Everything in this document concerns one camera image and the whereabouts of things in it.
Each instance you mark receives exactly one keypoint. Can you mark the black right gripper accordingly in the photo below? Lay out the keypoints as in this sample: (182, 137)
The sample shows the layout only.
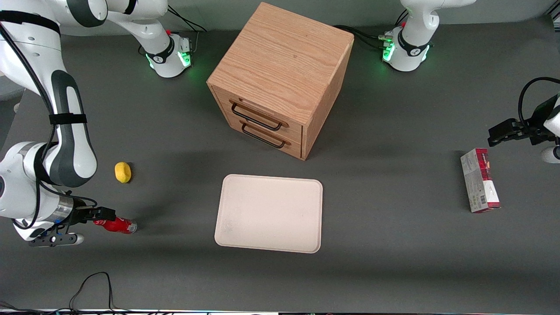
(81, 214)

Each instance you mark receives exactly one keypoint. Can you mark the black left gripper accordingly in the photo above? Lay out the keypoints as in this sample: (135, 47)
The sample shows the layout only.
(530, 130)

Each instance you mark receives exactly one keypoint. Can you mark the red coke bottle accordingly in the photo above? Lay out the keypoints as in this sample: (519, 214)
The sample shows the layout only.
(120, 225)

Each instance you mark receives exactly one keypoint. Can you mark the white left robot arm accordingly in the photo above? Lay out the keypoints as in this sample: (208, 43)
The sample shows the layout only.
(413, 43)

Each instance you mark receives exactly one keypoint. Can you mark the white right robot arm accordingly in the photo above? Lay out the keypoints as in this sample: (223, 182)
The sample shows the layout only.
(70, 153)

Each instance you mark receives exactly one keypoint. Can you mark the beige plastic tray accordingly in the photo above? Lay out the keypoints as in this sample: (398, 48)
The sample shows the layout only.
(269, 213)

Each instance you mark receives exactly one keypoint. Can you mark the yellow lemon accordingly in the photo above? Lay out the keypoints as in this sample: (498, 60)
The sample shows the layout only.
(123, 172)

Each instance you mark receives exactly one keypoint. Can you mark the red plaid carton box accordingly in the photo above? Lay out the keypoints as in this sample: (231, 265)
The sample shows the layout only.
(480, 181)

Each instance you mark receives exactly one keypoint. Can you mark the wooden two-drawer cabinet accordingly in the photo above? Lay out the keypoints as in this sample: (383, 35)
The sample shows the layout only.
(280, 57)

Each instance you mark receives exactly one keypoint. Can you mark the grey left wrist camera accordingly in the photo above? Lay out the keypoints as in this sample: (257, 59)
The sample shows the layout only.
(552, 154)

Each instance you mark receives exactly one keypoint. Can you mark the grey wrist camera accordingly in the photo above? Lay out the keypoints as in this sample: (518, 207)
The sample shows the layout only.
(54, 239)
(552, 154)

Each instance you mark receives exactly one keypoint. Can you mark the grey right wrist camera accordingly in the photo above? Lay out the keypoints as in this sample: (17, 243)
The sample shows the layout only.
(54, 239)

